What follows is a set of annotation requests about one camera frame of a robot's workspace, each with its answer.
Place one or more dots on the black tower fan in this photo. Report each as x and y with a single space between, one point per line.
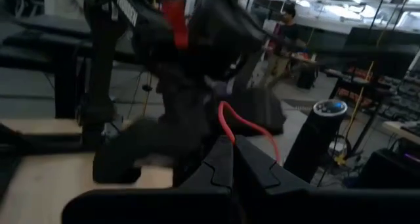
311 145

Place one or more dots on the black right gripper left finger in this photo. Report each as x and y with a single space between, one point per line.
210 184

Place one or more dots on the black display panel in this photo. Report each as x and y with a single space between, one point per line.
377 40

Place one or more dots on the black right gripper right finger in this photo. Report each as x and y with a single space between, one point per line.
262 191

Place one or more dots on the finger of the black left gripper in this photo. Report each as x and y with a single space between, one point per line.
259 109

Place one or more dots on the black desk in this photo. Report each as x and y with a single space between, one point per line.
39 25

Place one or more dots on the black box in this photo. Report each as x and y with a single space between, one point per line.
387 168

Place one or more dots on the person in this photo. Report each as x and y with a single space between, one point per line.
285 33

